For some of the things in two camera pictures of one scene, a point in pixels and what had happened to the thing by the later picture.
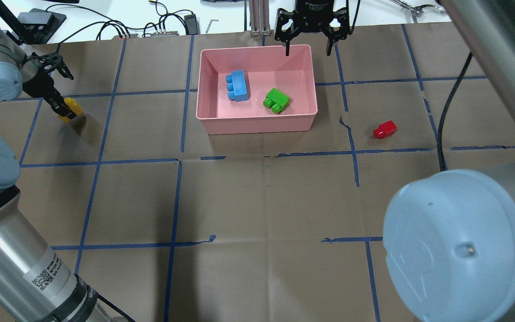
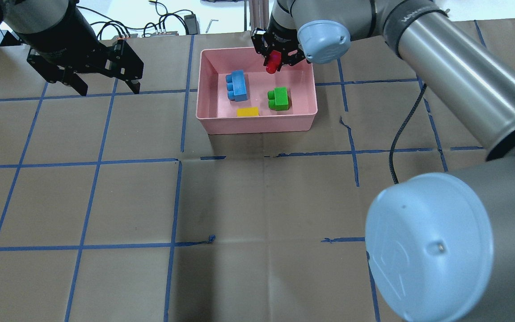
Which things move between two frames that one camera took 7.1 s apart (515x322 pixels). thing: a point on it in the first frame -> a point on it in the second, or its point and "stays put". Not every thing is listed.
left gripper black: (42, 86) -> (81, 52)
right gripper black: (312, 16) -> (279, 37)
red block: (385, 129) -> (274, 61)
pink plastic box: (266, 67) stays put
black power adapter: (190, 20) stays put
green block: (276, 100) stays put
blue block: (237, 86) stays put
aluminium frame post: (259, 17) stays put
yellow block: (72, 104) -> (250, 112)
